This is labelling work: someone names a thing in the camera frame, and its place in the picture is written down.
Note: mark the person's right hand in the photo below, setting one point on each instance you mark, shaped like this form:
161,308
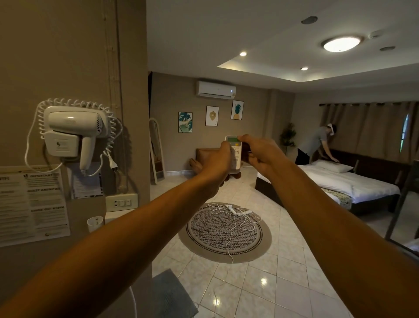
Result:
260,153

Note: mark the person's left hand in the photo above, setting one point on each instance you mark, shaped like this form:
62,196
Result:
214,163

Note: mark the person's left thumb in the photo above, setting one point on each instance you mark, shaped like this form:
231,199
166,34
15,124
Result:
228,148

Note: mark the person's right thumb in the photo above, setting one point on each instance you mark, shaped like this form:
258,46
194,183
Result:
244,140

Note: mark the white air conditioner remote control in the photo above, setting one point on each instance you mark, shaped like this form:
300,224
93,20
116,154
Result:
234,154

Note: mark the person's left forearm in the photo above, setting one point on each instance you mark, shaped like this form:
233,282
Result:
108,249

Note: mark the person's right forearm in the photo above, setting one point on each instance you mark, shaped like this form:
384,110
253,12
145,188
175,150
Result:
340,242

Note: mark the green potted plant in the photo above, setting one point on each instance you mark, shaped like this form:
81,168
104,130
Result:
288,135

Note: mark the white standing mirror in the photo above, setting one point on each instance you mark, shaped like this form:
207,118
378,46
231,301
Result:
156,154

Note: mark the round patterned rug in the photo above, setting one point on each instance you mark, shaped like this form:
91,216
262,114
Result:
226,232

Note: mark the white pillow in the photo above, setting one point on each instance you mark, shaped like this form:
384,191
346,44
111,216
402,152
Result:
332,165

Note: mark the patterned bed runner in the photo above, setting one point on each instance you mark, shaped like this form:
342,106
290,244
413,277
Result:
338,197

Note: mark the white bed sheet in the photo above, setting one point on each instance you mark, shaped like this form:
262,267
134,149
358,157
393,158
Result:
347,183

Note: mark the brown curtains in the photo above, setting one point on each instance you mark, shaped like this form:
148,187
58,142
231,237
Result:
370,131

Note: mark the dark wooden bed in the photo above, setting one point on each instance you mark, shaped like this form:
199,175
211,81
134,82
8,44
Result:
370,183

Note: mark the round ceiling speaker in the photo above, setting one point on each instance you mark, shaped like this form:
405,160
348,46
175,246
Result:
387,48
309,20

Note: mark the round ceiling lamp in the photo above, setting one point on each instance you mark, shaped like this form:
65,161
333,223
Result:
342,43

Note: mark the small printed notice sheet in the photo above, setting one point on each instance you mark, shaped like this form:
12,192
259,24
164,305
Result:
85,184

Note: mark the white plug adapter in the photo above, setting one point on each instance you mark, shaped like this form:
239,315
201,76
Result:
95,223

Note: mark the grey floor mat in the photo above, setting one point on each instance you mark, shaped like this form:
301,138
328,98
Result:
172,295

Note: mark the white smoke detector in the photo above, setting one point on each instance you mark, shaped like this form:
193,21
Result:
375,34

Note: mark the large printed notice sheet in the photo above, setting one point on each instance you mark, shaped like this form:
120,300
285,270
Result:
31,203

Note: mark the pineapple picture frame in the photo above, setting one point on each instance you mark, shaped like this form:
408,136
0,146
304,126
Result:
237,109

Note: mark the round fruit picture frame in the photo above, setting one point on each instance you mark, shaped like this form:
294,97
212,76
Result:
212,115

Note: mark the leaf picture frame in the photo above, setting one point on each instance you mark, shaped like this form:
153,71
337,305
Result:
185,122

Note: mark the white wall air conditioner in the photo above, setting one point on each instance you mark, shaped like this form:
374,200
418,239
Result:
216,88

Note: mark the white wall socket panel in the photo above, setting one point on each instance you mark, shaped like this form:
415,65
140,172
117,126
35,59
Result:
121,203

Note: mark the white wall-mounted hair dryer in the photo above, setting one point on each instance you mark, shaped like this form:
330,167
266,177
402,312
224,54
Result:
73,132

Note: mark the dark metal frame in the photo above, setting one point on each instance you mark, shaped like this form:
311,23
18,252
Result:
401,209

